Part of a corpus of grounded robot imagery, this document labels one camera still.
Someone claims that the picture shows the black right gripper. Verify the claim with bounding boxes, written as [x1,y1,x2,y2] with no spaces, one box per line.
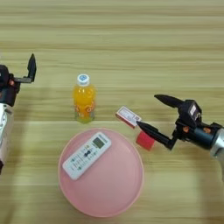
[136,94,224,151]

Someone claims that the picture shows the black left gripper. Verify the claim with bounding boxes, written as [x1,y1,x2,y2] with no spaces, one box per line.
[0,53,37,108]

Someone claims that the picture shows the red cube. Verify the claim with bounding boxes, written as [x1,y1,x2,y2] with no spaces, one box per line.
[136,130,156,151]

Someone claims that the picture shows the orange juice bottle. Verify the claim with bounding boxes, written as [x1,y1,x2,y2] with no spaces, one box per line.
[73,73,96,124]

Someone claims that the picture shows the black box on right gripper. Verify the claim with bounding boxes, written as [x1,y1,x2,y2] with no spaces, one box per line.
[178,99,203,128]

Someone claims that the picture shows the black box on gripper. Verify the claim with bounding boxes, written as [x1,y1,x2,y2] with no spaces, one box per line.
[178,99,203,128]
[0,64,11,88]

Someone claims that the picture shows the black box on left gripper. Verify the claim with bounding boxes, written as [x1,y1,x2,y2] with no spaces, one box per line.
[0,64,11,88]

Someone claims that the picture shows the small red white box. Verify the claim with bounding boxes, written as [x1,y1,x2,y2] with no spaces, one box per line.
[115,106,143,130]

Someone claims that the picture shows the pink round plate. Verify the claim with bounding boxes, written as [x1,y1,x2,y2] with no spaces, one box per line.
[57,128,145,218]

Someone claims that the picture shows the white remote control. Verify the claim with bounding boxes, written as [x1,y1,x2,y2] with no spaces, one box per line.
[62,131,112,181]

